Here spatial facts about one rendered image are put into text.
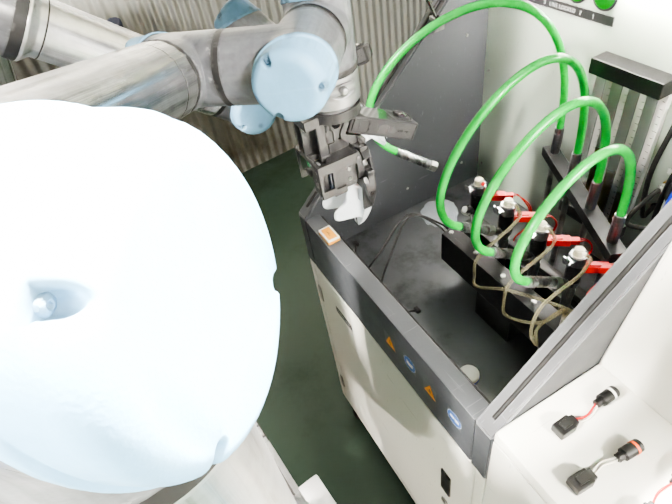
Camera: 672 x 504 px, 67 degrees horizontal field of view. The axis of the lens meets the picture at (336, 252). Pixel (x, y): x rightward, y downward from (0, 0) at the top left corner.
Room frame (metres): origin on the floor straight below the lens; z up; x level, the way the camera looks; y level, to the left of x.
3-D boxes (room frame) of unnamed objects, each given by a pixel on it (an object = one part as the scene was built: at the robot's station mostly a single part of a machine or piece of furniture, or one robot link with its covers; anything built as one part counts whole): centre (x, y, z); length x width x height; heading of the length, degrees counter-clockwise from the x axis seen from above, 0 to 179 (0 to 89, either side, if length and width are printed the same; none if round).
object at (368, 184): (0.58, -0.06, 1.31); 0.05 x 0.02 x 0.09; 22
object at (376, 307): (0.67, -0.07, 0.87); 0.62 x 0.04 x 0.16; 22
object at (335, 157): (0.59, -0.02, 1.37); 0.09 x 0.08 x 0.12; 112
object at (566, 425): (0.33, -0.33, 0.99); 0.12 x 0.02 x 0.02; 112
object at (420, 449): (0.66, -0.06, 0.44); 0.65 x 0.02 x 0.68; 22
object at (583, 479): (0.25, -0.31, 0.99); 0.12 x 0.02 x 0.02; 108
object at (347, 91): (0.59, -0.03, 1.45); 0.08 x 0.08 x 0.05
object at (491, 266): (0.64, -0.34, 0.91); 0.34 x 0.10 x 0.15; 22
